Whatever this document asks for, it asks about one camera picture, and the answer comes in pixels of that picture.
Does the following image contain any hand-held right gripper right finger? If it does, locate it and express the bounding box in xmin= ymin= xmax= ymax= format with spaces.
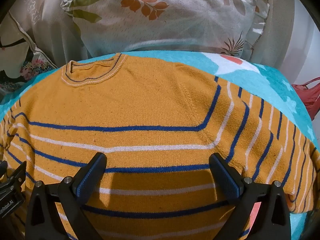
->
xmin=209 ymin=153 xmax=292 ymax=240

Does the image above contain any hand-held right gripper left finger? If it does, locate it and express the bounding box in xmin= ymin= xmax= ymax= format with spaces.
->
xmin=25 ymin=152 xmax=108 ymax=240

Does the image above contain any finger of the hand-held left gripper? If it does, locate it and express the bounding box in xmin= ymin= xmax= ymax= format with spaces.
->
xmin=0 ymin=160 xmax=27 ymax=196

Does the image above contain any orange striped knit sweater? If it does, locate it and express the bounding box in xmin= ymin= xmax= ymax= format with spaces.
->
xmin=0 ymin=52 xmax=320 ymax=240

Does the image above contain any turquoise star print blanket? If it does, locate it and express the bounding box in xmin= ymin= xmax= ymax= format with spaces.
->
xmin=0 ymin=50 xmax=316 ymax=240

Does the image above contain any red plastic bag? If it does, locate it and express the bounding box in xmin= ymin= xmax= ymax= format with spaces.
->
xmin=291 ymin=77 xmax=320 ymax=123

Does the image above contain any dark floral print pillow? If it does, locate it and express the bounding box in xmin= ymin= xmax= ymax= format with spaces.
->
xmin=0 ymin=11 xmax=58 ymax=93

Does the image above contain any white leaf print pillow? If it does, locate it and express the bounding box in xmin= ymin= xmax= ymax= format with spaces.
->
xmin=60 ymin=0 xmax=272 ymax=61

